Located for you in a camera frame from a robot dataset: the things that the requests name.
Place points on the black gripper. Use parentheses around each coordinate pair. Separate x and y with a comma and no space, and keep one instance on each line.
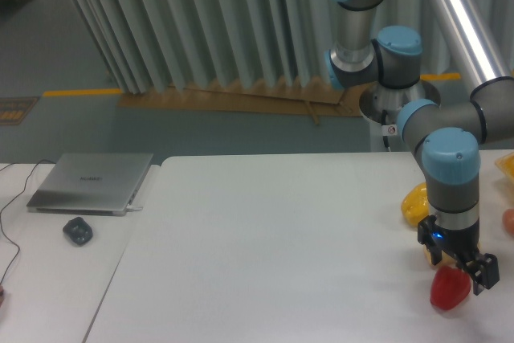
(451,238)

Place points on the red bell pepper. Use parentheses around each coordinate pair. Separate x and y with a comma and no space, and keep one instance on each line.
(449,288)

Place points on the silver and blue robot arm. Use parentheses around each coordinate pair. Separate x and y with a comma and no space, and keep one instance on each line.
(444,141)

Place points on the beige bread loaf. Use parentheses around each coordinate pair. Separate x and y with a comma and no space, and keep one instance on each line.
(446,260)

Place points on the orange round fruit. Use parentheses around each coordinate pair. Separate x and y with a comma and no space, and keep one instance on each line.
(508,221)

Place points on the yellow bell pepper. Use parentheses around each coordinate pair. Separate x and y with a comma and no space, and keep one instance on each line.
(415,205)

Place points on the brown cardboard sheet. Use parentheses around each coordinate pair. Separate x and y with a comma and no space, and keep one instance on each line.
(316,99)

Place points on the white laptop plug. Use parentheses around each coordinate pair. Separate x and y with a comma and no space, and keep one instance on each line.
(134,208)

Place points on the pale green folding curtain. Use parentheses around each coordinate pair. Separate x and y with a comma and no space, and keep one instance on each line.
(232,45)

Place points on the silver closed laptop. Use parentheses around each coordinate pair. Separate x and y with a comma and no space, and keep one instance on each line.
(92,183)

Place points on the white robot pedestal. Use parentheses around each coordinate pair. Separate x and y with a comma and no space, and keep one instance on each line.
(385,138)

